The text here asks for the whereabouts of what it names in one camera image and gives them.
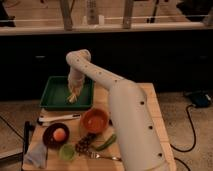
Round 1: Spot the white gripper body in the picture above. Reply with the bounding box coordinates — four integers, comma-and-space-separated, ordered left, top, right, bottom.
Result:
68, 67, 85, 89

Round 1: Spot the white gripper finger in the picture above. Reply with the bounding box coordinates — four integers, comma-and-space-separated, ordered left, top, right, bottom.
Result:
68, 85, 73, 94
75, 87, 81, 97

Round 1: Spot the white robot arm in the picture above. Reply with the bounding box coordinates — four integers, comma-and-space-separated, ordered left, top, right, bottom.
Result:
66, 49, 170, 171

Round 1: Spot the green plastic tray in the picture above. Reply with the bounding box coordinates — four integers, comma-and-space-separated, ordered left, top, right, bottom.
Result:
40, 76, 94, 111

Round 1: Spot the orange bowl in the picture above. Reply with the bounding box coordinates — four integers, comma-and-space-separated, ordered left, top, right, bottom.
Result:
80, 108, 109, 134

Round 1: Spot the orange peach fruit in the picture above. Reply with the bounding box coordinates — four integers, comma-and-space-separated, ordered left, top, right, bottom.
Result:
53, 128, 66, 142

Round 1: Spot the dark red plate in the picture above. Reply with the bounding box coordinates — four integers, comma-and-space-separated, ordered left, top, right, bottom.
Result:
42, 123, 70, 149

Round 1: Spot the bunch of dark grapes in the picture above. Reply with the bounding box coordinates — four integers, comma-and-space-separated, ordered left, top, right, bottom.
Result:
75, 133, 97, 153

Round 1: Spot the green pepper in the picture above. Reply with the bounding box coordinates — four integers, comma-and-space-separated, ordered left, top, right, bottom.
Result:
94, 134, 117, 151

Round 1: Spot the small green cup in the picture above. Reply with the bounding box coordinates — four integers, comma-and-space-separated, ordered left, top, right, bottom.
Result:
59, 144, 75, 161

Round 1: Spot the silver fork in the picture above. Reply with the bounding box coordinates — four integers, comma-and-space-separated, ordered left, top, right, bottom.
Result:
86, 151, 122, 162

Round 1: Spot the grey cloth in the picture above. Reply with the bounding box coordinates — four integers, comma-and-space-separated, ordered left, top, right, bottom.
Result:
23, 142, 47, 169

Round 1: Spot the dark blue device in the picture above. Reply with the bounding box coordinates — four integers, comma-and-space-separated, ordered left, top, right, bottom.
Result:
189, 92, 211, 108

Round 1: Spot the black clamp bracket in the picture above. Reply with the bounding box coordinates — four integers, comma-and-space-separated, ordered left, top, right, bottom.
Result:
22, 121, 35, 157

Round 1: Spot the wooden post left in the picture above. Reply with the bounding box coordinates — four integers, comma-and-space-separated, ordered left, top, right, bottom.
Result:
60, 0, 73, 31

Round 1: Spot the wooden post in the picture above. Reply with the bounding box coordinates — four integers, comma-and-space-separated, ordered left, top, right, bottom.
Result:
60, 0, 73, 31
122, 0, 134, 29

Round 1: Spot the wooden post right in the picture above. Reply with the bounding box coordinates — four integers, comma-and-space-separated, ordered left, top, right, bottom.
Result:
122, 0, 134, 29

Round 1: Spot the black power cable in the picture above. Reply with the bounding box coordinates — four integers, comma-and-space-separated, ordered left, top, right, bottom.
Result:
170, 104, 197, 171

